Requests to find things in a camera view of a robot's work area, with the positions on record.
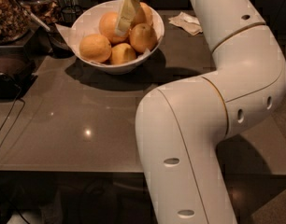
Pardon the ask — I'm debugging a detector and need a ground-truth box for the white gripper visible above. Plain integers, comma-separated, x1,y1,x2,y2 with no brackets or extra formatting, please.
115,0,140,36

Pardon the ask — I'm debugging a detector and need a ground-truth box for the orange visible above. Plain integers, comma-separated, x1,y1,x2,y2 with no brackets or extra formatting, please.
131,2,153,27
129,23,157,53
79,34,111,63
99,11,128,45
109,43,136,65

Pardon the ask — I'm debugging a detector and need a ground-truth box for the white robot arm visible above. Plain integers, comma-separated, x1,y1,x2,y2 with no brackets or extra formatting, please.
136,0,286,224

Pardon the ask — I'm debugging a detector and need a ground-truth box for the white ceramic bowl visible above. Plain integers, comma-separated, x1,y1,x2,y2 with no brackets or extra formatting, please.
66,0,164,75

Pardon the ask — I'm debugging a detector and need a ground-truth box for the white paper under bowl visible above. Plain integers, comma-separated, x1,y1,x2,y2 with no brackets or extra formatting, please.
56,24,74,50

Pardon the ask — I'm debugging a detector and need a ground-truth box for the crumpled paper napkin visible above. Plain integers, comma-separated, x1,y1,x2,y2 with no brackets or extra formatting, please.
168,12,203,35

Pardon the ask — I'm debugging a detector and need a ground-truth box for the glass jar of nuts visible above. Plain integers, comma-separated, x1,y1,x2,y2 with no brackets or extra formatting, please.
0,0,29,45

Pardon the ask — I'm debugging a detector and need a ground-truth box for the black appliance on left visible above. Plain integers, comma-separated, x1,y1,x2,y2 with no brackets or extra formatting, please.
0,54,36,100

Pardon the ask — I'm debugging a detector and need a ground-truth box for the black wire holder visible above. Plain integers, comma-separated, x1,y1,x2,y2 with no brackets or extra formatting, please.
61,5,83,27

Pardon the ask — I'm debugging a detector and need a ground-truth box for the black power cable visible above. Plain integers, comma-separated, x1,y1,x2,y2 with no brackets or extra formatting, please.
0,77,27,159

